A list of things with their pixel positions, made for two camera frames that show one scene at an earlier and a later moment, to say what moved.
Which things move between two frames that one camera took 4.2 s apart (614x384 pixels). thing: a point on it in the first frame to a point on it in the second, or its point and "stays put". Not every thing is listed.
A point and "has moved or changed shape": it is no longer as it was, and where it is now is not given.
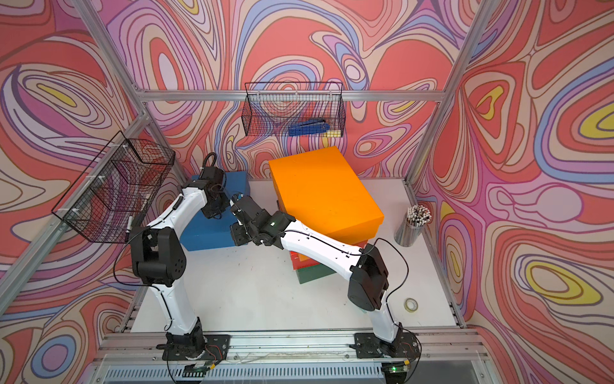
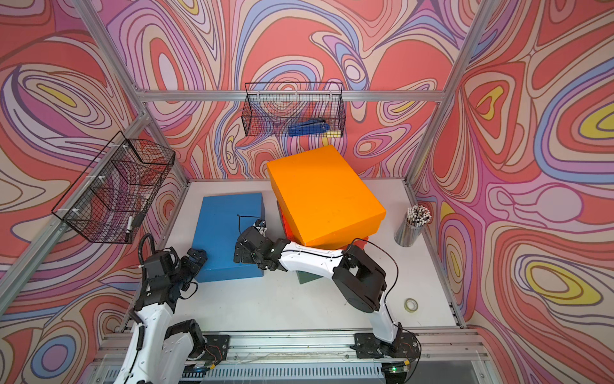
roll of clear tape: x=411 y=305 stays put
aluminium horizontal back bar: x=287 y=95 stays put
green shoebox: x=308 y=274 stays put
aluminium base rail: x=443 y=357 stays put
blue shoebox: x=206 y=234 has moved or changed shape
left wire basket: x=110 y=198 stays put
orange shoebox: x=320 y=190 stays put
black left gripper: x=225 y=202 to x=193 y=268
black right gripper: x=236 y=230 to x=245 y=255
